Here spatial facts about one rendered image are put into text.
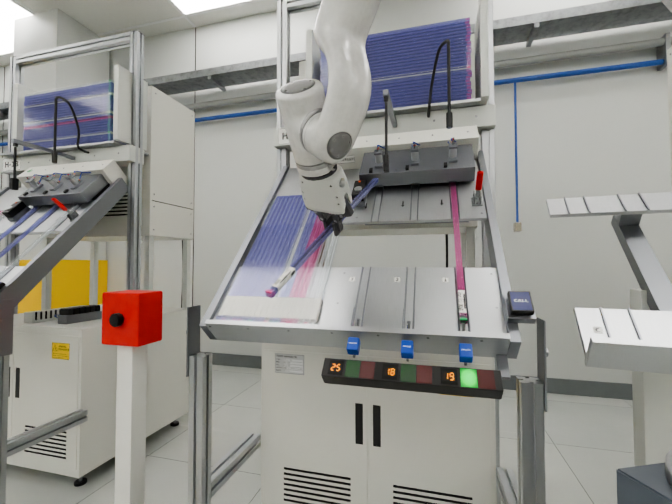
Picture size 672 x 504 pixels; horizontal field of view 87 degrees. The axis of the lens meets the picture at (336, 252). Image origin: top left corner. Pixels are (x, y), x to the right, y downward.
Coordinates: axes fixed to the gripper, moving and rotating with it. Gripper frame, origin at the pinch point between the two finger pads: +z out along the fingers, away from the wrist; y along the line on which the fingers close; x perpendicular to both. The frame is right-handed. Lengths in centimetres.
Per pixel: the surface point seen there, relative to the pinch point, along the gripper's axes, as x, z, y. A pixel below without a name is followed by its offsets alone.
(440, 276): -3.1, 13.3, -24.1
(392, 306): 8.5, 13.2, -16.6
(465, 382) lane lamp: 19.9, 13.6, -35.0
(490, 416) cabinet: 8, 53, -41
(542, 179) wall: -185, 107, -46
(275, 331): 23.6, 13.0, 5.7
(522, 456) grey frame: 24, 28, -47
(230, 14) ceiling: -225, 1, 215
